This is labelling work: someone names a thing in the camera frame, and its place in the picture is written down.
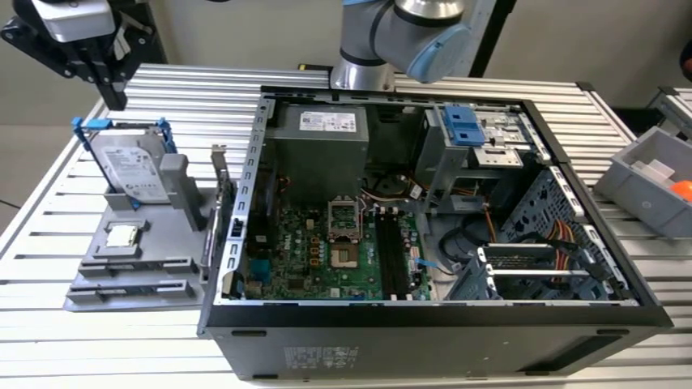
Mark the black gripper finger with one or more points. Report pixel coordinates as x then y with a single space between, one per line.
138 52
48 54

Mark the dark blue RAM stick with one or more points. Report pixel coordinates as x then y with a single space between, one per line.
127 290

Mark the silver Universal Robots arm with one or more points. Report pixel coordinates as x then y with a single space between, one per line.
367 28

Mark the black RAM slot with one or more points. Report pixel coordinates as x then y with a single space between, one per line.
390 255
398 255
383 255

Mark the hard disk in blue carrier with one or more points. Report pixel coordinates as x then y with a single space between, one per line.
130 162

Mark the yellow black end cap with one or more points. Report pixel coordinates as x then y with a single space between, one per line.
306 66

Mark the grey power supply unit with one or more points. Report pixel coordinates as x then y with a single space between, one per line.
319 162

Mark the silver CPU chip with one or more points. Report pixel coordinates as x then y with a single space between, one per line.
122 236

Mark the grey plastic parts rack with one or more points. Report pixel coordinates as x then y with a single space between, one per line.
162 243

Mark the brown round cooler fan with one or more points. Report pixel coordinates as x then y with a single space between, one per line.
387 185

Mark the teal port connector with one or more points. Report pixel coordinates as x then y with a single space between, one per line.
259 271

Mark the metal locking lever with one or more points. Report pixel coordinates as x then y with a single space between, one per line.
363 223

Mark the blue plastic drive latch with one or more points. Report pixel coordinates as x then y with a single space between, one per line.
462 125

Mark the CPU socket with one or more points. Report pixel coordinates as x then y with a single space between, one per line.
344 257

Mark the grey metal drive bay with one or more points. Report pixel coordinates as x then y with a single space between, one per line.
454 166

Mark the green motherboard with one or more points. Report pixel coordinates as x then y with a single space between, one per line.
346 283

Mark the black open PC case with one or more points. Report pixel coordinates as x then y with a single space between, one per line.
379 348

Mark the grey metal disk cage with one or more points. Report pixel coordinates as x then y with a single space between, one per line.
540 272

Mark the white block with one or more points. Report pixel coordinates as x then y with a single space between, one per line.
656 168

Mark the grey plastic bin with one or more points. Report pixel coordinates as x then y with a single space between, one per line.
643 202

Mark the orange ball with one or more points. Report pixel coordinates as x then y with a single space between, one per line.
682 190

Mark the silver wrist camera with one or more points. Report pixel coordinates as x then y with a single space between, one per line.
76 20

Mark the graphics card with metal bracket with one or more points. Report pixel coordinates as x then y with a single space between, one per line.
226 190

